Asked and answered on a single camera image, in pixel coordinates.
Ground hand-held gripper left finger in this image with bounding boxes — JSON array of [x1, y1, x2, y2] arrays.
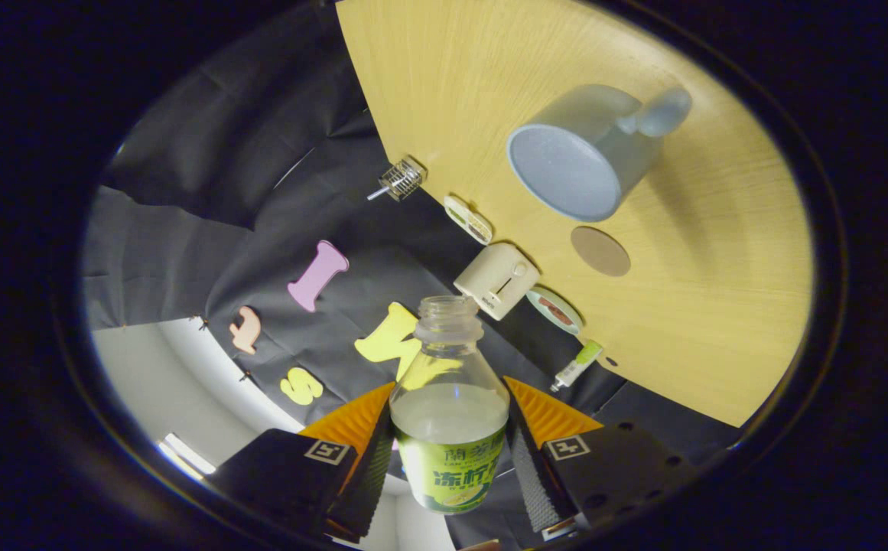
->
[[207, 381, 396, 544]]

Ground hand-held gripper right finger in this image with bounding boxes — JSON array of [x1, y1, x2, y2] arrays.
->
[[503, 375, 701, 540]]

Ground clear juice bottle green label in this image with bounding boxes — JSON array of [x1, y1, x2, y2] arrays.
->
[[389, 295, 511, 515]]

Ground round brown coaster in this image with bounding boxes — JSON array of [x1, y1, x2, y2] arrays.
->
[[571, 226, 632, 278]]

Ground pale blue cup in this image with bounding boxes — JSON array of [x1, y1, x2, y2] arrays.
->
[[506, 84, 694, 223]]

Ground small white green bottle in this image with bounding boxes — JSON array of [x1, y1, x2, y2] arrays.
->
[[550, 340, 603, 393]]

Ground pale green plate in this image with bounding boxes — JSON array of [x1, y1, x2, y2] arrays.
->
[[525, 288, 584, 336]]

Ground brown food pieces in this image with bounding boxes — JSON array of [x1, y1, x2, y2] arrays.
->
[[539, 297, 574, 326]]

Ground large ceiling light panel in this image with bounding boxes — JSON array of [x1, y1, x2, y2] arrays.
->
[[157, 433, 216, 481]]

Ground white toaster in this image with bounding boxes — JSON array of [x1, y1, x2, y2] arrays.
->
[[454, 243, 541, 321]]

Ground white divided tray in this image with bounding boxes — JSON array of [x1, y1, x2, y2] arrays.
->
[[444, 195, 494, 246]]

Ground wooden table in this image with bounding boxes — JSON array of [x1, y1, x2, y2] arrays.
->
[[335, 0, 815, 428]]

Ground black backdrop cloth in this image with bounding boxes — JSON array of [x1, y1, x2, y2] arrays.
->
[[80, 8, 743, 551]]

